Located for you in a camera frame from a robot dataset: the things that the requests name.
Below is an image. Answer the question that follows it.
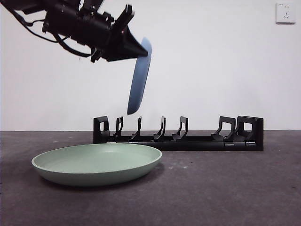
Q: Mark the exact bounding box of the light blue round plate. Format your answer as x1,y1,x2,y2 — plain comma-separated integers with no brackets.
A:
127,37,153,116

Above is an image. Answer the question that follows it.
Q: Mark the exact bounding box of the black plate rack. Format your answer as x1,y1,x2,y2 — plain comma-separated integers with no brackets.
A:
93,116,264,152

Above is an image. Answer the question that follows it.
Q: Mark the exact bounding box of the pale green round plate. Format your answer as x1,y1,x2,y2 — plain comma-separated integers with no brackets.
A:
31,144,163,188

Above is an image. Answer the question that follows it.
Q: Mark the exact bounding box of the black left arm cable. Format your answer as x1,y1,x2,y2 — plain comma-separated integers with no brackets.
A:
9,7,92,58

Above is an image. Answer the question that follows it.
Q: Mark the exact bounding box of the white wall socket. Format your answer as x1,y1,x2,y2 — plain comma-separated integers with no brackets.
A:
275,2,296,25

